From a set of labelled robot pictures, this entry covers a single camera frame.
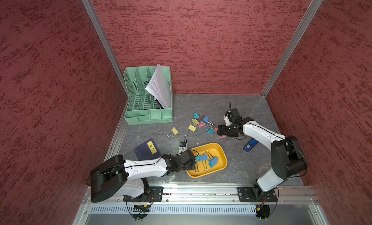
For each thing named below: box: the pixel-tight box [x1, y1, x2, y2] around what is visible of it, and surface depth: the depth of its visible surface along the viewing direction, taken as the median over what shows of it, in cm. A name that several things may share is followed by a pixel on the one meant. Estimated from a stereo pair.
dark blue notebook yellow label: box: [133, 138, 162, 161], surface depth 91 cm
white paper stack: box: [144, 63, 172, 109], surface depth 97 cm
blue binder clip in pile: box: [202, 115, 216, 127], surface depth 105 cm
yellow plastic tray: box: [186, 142, 228, 179], surface depth 87 cm
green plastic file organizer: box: [123, 66, 173, 126], surface depth 105 cm
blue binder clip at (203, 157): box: [198, 154, 208, 162], surface depth 87 cm
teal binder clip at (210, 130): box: [206, 128, 215, 135], surface depth 100 cm
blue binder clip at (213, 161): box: [208, 156, 219, 169], surface depth 85 cm
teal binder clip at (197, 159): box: [194, 155, 200, 173], surface depth 85 cm
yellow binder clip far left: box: [164, 126, 180, 139], surface depth 99 cm
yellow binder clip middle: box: [187, 124, 197, 133], surface depth 101 cm
